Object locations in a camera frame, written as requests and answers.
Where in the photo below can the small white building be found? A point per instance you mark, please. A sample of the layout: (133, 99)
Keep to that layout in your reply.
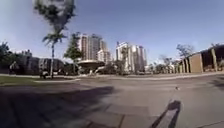
(104, 56)

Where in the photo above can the white high-rise building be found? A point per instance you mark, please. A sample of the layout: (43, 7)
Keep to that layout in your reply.
(133, 57)

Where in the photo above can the round canopy shelter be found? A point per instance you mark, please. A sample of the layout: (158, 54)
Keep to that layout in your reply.
(90, 63)

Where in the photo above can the brown high-rise building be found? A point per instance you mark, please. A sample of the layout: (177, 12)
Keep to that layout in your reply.
(90, 46)

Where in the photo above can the pale kerb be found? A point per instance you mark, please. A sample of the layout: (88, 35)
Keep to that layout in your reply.
(150, 77)

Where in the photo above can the grey stone slab pavement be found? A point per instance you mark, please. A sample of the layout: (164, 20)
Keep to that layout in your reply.
(133, 100)

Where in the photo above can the dark conifer tree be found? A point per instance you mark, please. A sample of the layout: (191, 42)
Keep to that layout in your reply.
(73, 50)

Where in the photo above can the palm tree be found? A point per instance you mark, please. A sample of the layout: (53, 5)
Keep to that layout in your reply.
(52, 60)

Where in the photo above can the low dark building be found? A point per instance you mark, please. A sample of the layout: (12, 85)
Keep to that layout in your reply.
(40, 64)

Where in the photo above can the bare tree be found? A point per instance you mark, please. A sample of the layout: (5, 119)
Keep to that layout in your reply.
(184, 50)

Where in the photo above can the tall dark tree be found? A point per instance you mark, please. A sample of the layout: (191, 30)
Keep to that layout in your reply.
(55, 13)

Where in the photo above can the grass strip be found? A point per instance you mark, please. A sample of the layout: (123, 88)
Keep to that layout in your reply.
(23, 80)

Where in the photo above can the building with columns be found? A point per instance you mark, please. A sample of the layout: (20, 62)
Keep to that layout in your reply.
(203, 62)

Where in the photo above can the group of dark trees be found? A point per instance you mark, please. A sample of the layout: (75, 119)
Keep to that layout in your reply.
(5, 58)

